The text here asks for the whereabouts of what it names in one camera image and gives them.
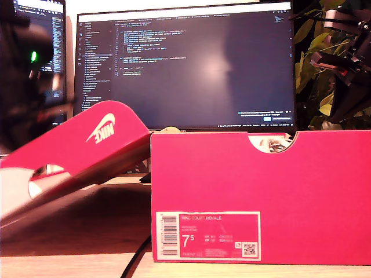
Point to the flat black pad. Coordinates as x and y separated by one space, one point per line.
145 178

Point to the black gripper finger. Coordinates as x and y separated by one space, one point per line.
350 101

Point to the red Nike shoebox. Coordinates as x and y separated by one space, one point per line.
261 188

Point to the computer monitor with purple panel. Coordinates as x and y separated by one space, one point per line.
58 29

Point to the green leafy houseplant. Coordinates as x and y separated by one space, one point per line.
317 40

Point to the large black computer monitor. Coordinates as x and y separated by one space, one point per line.
188 72

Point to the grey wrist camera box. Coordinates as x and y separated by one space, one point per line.
336 20

